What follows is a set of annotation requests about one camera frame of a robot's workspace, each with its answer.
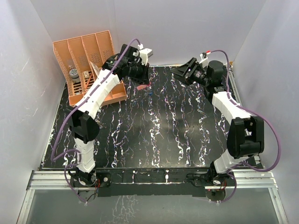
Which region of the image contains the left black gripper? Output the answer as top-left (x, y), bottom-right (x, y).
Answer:
top-left (128, 61), bottom-right (150, 85)

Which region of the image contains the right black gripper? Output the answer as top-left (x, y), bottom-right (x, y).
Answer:
top-left (171, 58), bottom-right (210, 86)

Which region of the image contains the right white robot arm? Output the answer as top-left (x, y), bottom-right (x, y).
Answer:
top-left (171, 58), bottom-right (264, 185)

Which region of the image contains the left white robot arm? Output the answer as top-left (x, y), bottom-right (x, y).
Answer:
top-left (68, 44), bottom-right (153, 186)

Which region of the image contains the white packaged card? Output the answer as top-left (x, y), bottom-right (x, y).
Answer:
top-left (90, 61), bottom-right (100, 76)

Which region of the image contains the small white beige box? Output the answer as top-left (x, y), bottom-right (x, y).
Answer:
top-left (83, 70), bottom-right (90, 78)

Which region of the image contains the orange perforated file organizer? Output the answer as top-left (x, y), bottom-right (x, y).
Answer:
top-left (53, 30), bottom-right (114, 106)

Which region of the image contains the grey round canister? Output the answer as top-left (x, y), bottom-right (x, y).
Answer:
top-left (69, 66), bottom-right (80, 83)

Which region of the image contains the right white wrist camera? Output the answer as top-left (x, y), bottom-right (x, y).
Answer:
top-left (199, 51), bottom-right (211, 68)

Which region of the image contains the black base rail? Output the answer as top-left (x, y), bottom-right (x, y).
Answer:
top-left (67, 167), bottom-right (236, 198)

